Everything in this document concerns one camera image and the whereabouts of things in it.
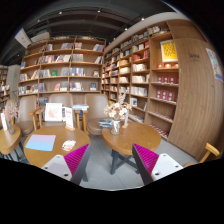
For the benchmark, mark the beige chair left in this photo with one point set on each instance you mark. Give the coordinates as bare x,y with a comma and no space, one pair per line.
27,105

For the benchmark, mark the white picture card stand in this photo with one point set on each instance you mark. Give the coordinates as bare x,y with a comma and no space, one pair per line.
53,112

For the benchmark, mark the wooden bookshelf right wall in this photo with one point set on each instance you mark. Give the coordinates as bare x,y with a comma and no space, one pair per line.
183,100

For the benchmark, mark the small wooden table far left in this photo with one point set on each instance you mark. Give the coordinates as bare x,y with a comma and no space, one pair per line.
8,141

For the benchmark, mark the round wooden table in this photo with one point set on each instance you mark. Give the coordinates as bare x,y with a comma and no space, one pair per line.
121,144
40,158

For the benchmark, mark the glass vase with dried flowers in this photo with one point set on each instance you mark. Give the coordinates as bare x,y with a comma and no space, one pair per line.
117,112

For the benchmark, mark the yellow framed poster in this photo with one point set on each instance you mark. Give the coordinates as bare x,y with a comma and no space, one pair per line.
168,51

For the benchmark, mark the round wooden table right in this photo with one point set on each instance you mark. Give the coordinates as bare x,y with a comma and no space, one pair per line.
121,144

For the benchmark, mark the wooden bookshelf back wall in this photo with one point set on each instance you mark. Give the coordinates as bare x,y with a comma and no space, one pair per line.
68,64

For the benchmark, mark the round wooden table left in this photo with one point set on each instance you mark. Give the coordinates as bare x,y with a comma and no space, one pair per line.
40,158

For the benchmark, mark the wooden bookshelf wall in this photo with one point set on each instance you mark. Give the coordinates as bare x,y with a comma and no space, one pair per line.
183,100
68,64

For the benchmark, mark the beige chair right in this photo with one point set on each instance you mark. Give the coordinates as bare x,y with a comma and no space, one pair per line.
96,103

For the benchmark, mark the stack of books on chair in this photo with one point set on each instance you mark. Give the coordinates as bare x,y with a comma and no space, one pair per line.
105,122

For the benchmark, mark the beige chair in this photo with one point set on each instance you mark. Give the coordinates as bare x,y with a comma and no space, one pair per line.
96,103
27,105
66,100

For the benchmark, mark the dried flower vase far left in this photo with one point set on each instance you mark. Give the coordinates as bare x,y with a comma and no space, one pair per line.
11,112

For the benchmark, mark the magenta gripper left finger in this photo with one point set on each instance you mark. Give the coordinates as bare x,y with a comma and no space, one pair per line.
70,167

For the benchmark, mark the wooden menu sign stand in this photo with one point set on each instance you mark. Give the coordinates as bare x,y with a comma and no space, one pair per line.
69,118

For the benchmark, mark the small colourful mouse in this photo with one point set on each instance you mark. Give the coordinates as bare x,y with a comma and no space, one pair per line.
68,145

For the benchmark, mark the light blue mouse pad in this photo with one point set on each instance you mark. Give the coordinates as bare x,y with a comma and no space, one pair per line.
41,142

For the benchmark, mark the beige chair middle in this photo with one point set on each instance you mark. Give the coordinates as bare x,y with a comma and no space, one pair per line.
66,100

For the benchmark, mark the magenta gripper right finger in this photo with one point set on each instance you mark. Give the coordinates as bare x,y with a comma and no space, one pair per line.
152,166

